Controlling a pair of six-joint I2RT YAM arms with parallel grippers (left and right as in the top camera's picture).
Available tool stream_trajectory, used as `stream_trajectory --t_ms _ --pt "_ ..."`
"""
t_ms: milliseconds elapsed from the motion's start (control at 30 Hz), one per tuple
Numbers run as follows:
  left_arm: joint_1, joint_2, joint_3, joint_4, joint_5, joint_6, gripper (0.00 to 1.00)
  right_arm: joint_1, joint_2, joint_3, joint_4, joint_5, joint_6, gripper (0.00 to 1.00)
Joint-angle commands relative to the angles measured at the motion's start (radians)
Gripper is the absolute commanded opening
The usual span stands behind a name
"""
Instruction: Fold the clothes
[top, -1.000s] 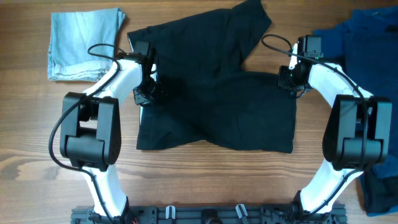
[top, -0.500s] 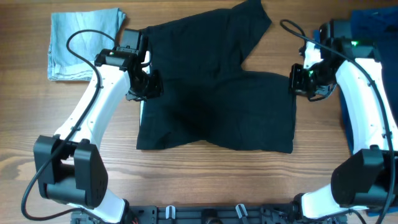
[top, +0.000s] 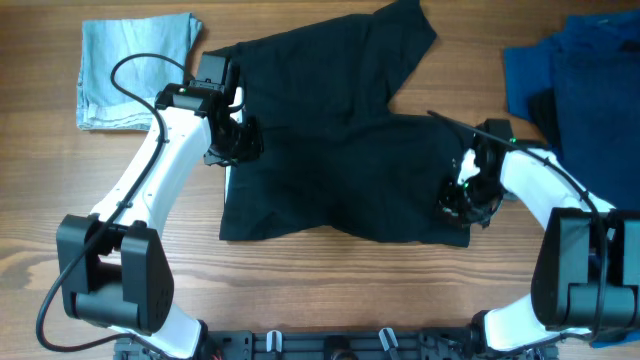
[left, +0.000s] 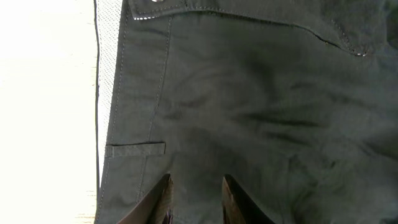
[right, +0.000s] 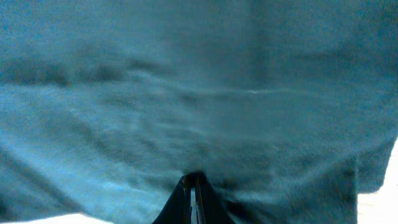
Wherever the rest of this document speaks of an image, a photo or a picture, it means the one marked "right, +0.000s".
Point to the black shorts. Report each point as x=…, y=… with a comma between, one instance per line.
x=289, y=107

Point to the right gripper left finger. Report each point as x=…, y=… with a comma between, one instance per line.
x=177, y=209

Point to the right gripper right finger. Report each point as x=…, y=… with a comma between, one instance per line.
x=208, y=204

